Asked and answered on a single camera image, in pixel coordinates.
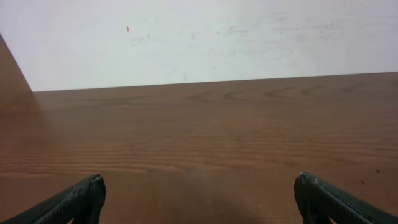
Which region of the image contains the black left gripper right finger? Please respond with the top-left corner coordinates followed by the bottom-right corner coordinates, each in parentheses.
top-left (294, 172), bottom-right (397, 224)

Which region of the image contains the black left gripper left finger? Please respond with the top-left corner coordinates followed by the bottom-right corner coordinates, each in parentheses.
top-left (2, 174), bottom-right (106, 224)

